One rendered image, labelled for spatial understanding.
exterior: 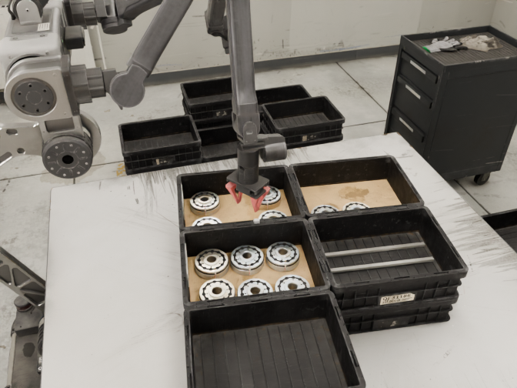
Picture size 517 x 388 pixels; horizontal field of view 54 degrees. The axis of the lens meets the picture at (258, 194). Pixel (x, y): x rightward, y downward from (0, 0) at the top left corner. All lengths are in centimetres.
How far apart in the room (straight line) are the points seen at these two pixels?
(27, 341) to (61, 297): 57
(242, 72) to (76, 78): 38
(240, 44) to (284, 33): 348
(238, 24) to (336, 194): 84
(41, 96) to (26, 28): 25
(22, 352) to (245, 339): 113
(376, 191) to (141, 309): 93
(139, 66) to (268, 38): 354
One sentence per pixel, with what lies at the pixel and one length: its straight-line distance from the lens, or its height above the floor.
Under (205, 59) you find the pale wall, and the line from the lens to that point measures 463.
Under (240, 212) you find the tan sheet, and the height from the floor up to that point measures 83.
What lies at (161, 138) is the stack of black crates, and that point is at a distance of 288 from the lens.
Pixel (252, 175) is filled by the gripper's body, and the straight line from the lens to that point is 134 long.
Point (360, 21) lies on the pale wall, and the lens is 501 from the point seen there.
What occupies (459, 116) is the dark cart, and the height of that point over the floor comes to 58.
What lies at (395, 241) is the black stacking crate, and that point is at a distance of 173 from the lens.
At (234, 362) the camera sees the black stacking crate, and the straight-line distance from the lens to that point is 137.
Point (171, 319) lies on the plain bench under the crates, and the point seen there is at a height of 70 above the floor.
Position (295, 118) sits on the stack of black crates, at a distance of 303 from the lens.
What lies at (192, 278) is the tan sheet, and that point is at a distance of 156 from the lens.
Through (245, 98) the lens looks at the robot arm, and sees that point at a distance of 128.
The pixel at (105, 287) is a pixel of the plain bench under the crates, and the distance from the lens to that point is 177.
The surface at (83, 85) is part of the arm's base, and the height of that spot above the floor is 147.
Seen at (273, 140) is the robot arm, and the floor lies 127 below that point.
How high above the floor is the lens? 197
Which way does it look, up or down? 38 degrees down
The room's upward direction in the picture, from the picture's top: straight up
